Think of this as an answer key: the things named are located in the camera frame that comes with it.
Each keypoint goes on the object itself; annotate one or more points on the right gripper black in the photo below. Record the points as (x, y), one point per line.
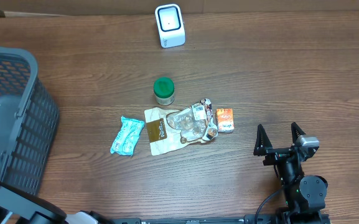
(262, 145)

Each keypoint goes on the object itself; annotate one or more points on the small orange white box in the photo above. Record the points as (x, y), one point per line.
(225, 121)

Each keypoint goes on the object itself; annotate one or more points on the beige brown snack pouch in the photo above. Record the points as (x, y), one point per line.
(170, 130)

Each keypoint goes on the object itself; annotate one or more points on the green capped bottle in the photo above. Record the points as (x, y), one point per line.
(164, 91)

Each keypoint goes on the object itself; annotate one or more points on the teal snack packet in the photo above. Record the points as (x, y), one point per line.
(127, 137)

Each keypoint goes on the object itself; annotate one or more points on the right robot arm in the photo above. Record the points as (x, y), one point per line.
(304, 194)

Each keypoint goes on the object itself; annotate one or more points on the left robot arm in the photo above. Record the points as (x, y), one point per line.
(32, 209)

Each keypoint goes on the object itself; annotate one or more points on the white barcode scanner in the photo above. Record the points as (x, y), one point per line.
(170, 25)

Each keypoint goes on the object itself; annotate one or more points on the grey plastic mesh basket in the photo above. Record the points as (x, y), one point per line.
(29, 118)

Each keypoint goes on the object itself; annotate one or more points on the cardboard strip at table edge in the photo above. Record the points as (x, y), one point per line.
(121, 7)

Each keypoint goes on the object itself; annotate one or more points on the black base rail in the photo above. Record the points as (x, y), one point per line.
(247, 219)

